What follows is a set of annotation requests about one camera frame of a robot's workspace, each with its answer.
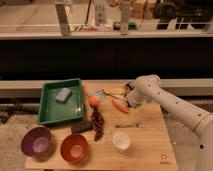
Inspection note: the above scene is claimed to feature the metal fork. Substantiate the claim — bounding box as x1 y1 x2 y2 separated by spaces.
115 123 143 128

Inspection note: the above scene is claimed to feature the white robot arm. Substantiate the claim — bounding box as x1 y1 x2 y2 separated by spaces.
127 75 213 171

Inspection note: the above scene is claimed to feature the yellow banana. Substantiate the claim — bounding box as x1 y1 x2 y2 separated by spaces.
106 88 126 99

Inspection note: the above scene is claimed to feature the orange fruit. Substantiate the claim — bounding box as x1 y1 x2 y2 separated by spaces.
88 95 100 107

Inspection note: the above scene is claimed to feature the orange carrot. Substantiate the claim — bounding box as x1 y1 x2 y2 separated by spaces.
112 100 129 114

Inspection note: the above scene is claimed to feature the dark grape bunch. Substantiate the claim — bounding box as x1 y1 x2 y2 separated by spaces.
91 109 104 141

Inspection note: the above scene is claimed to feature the blue sponge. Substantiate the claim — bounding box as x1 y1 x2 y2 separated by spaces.
55 88 72 103

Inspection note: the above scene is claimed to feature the dark green scrub pad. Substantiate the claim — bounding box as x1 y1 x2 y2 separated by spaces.
71 121 92 133

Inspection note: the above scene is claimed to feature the green plastic tray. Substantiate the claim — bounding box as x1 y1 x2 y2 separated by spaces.
37 78 85 126

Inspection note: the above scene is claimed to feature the wooden table board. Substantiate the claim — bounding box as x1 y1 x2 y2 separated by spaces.
24 81 179 171

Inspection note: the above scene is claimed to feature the white cup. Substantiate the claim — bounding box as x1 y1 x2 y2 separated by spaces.
112 131 131 151

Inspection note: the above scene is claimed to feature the orange bowl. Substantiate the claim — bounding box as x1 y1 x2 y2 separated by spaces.
60 134 89 163

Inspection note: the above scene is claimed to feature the purple bowl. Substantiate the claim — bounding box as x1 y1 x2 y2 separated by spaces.
21 127 52 157

